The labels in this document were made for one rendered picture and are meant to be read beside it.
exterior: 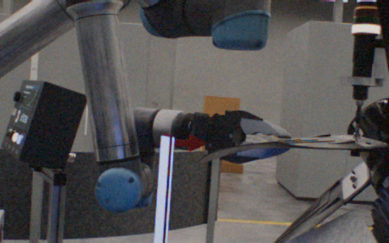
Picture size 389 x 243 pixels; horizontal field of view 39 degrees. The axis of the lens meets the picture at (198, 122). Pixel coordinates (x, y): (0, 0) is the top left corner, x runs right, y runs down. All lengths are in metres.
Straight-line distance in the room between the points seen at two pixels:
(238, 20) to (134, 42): 6.12
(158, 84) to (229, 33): 4.36
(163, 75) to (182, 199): 2.39
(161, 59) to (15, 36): 4.01
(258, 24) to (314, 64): 6.25
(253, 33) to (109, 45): 0.30
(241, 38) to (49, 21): 0.49
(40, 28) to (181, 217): 1.91
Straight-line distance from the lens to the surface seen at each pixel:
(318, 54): 6.98
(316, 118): 6.97
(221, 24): 0.72
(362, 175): 1.03
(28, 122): 1.29
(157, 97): 5.07
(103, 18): 0.94
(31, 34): 1.10
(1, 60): 1.12
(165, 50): 5.08
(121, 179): 0.91
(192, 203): 2.90
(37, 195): 2.51
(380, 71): 0.93
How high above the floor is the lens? 1.25
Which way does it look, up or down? 3 degrees down
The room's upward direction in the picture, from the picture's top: 4 degrees clockwise
